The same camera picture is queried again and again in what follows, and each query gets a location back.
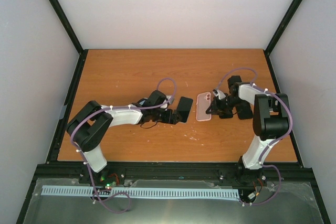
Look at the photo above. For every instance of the right black frame post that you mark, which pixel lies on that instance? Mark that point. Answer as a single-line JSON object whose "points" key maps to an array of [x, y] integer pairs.
{"points": [[289, 14]]}

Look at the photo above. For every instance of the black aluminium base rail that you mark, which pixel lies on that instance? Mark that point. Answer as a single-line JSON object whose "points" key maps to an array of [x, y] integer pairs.
{"points": [[223, 174]]}

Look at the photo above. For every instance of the light blue slotted cable duct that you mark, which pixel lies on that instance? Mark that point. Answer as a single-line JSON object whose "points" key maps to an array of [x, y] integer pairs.
{"points": [[143, 193]]}

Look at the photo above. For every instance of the black frame post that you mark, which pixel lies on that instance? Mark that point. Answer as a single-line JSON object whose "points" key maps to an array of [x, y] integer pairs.
{"points": [[67, 26], [289, 14]]}

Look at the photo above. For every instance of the black smartphone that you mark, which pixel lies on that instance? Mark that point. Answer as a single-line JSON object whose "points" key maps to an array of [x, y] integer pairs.
{"points": [[226, 114]]}

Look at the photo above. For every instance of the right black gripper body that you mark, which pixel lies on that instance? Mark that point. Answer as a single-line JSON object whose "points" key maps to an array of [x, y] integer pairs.
{"points": [[225, 105]]}

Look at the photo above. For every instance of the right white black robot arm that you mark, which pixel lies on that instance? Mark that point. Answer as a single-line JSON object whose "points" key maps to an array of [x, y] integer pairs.
{"points": [[270, 117]]}

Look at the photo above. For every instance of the pink phone case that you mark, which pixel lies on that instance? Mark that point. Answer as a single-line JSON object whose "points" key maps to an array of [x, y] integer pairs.
{"points": [[203, 102]]}

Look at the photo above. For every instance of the black phone case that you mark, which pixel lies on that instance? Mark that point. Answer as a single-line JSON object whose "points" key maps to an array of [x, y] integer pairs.
{"points": [[244, 111]]}

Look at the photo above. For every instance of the left black frame post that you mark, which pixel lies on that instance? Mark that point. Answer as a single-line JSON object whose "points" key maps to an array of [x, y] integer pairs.
{"points": [[67, 26]]}

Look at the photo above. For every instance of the silver edged smartphone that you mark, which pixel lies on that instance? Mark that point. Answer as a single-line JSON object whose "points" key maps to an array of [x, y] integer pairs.
{"points": [[183, 109]]}

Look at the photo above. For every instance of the metal base plate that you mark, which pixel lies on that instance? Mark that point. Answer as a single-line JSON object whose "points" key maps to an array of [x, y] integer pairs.
{"points": [[288, 203]]}

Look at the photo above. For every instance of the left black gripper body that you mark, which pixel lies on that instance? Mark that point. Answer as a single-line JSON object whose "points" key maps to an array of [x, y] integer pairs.
{"points": [[167, 118]]}

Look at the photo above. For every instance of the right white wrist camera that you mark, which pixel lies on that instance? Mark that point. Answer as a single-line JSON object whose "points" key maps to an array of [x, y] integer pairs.
{"points": [[220, 95]]}

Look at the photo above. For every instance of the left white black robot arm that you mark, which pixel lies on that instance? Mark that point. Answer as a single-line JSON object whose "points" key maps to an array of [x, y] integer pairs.
{"points": [[88, 127]]}

